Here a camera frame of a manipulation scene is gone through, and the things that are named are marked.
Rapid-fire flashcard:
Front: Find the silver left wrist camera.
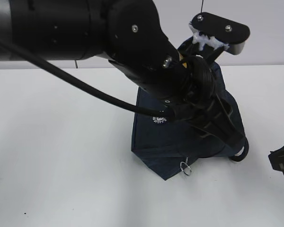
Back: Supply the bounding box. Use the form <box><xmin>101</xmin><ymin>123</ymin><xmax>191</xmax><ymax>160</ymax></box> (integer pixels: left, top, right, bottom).
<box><xmin>186</xmin><ymin>12</ymin><xmax>250</xmax><ymax>62</ymax></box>

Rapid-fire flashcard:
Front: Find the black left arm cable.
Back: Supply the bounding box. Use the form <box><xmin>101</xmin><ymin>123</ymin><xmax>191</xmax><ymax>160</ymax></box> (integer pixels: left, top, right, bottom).
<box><xmin>0</xmin><ymin>35</ymin><xmax>178</xmax><ymax>122</ymax></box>

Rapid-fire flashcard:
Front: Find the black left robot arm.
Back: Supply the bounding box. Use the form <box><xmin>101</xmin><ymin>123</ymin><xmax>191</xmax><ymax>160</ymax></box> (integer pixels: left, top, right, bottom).
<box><xmin>0</xmin><ymin>0</ymin><xmax>250</xmax><ymax>148</ymax></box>

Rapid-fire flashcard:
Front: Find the metal zipper pull ring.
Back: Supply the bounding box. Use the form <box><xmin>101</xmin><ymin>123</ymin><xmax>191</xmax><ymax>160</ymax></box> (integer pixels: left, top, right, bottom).
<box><xmin>179</xmin><ymin>157</ymin><xmax>193</xmax><ymax>176</ymax></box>

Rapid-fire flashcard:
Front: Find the dark navy fabric lunch bag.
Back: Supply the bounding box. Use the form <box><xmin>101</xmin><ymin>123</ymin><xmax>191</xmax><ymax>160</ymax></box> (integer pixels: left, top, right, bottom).
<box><xmin>131</xmin><ymin>37</ymin><xmax>250</xmax><ymax>182</ymax></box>

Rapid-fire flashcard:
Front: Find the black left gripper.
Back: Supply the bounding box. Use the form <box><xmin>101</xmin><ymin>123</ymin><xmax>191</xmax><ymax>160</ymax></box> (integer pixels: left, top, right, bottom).
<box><xmin>172</xmin><ymin>56</ymin><xmax>243</xmax><ymax>154</ymax></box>

